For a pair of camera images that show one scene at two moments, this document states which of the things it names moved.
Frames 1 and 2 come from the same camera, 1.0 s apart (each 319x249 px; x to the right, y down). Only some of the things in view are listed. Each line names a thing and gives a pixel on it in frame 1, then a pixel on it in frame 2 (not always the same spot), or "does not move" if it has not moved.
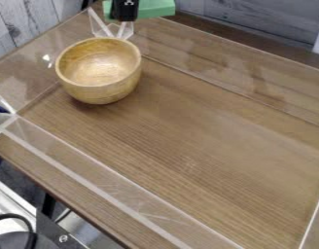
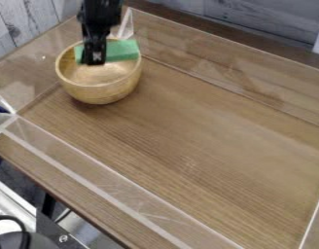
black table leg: x=49 y=205 does not move
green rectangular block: x=150 y=9 → x=118 y=50
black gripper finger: x=123 y=10 → x=94 y=51
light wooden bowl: x=99 y=69 does not move
